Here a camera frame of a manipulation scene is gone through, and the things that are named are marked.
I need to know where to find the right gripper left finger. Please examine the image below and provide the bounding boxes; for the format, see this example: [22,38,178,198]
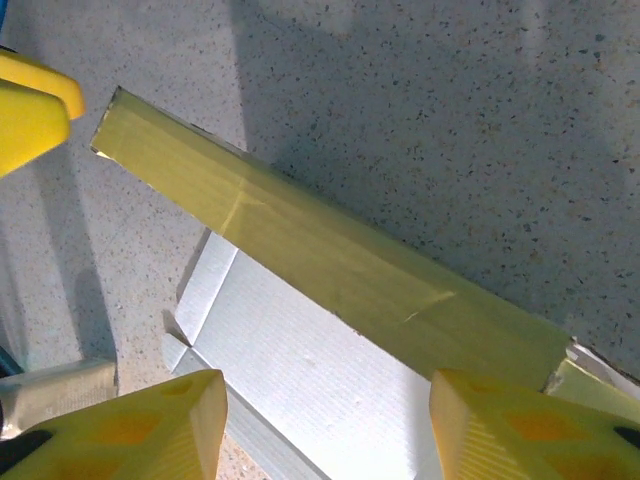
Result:
[0,368,230,480]

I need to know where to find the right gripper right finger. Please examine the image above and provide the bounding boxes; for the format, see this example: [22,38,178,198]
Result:
[428,368,640,480]

